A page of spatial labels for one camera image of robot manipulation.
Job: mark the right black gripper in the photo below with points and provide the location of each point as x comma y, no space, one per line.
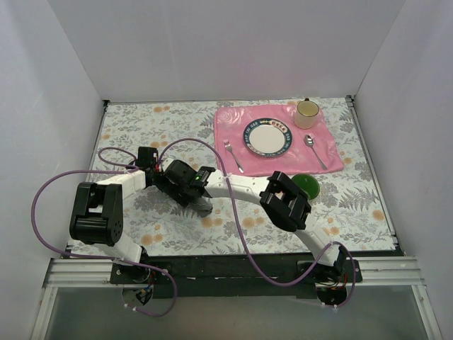
197,201

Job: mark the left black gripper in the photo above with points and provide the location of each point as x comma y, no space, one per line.
147,160

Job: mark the grey cloth napkin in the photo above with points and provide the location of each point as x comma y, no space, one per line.
205,209

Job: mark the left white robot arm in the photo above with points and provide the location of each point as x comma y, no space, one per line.
97,215

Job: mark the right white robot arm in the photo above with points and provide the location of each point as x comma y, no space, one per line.
286,205

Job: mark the silver fork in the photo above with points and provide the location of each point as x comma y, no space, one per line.
228,147

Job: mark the white plate blue rim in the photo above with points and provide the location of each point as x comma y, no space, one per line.
267,137

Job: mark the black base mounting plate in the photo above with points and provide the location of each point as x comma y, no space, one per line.
231,276

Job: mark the green bowl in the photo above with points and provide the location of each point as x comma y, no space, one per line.
308,184

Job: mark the silver spoon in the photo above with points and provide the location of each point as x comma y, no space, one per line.
309,142

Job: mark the pink placemat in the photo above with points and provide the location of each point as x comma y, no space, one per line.
229,124

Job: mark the cream mug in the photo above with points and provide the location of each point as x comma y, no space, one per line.
306,114

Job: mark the aluminium frame rail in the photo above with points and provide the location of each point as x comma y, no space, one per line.
97,273

